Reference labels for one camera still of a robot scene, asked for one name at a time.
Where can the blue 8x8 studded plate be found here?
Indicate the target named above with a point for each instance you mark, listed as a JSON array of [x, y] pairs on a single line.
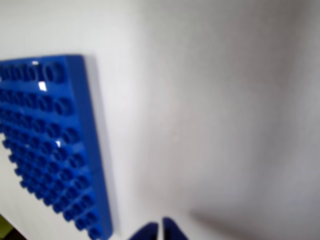
[[50, 140]]

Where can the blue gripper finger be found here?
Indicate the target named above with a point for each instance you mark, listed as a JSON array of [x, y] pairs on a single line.
[[147, 233], [172, 231]]

